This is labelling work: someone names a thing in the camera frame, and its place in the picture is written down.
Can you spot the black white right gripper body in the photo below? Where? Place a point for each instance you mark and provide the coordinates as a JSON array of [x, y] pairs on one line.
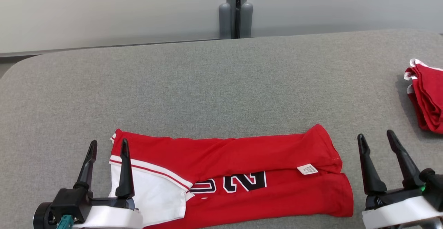
[[394, 211]]

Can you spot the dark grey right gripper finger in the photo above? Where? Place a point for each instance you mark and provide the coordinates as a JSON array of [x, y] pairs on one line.
[[372, 173], [408, 170]]

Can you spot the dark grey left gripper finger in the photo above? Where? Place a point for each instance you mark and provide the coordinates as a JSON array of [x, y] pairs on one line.
[[125, 177], [86, 170]]

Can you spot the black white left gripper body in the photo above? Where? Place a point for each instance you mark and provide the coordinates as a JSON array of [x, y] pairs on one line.
[[107, 217]]

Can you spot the red white basketball jersey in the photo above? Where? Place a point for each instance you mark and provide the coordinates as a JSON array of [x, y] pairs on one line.
[[242, 153]]

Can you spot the folded red garment white trim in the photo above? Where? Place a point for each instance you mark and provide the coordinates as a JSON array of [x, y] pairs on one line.
[[429, 97]]

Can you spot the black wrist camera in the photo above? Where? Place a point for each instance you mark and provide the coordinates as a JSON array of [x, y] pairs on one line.
[[43, 217], [434, 191]]

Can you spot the grey metal partition post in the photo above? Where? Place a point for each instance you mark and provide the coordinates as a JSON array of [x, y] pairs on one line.
[[231, 0]]

